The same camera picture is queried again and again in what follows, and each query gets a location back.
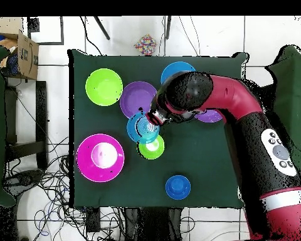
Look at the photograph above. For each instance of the small light blue bowl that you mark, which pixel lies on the small light blue bowl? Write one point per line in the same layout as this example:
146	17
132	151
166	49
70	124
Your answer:
140	130

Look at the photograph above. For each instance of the small green bowl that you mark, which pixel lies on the small green bowl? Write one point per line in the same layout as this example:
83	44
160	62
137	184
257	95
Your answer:
153	149

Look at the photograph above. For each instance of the purple bowl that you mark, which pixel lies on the purple bowl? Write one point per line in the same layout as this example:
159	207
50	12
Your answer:
210	116
138	95

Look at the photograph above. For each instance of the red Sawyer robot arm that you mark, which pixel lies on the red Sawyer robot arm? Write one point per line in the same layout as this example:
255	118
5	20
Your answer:
231	100

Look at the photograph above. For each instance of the large blue bowl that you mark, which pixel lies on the large blue bowl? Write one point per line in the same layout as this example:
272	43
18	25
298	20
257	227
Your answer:
173	69

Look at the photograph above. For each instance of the dark green table cloth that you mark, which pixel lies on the dark green table cloth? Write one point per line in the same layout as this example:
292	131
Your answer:
100	125

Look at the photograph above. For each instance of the large green bowl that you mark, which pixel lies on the large green bowl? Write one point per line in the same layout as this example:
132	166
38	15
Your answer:
104	88

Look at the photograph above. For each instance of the large pink bowl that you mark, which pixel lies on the large pink bowl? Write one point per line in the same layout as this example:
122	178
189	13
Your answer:
100	158

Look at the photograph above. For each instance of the small dark blue bowl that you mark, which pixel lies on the small dark blue bowl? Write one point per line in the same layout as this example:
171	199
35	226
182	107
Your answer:
178	187

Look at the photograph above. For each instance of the multicoloured bundle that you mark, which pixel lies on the multicoloured bundle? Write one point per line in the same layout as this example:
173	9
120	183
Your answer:
145	44

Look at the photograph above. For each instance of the cardboard box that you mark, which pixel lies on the cardboard box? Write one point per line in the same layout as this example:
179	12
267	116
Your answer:
25	52

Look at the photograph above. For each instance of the black bench frame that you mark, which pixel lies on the black bench frame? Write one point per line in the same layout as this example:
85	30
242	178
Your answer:
41	120

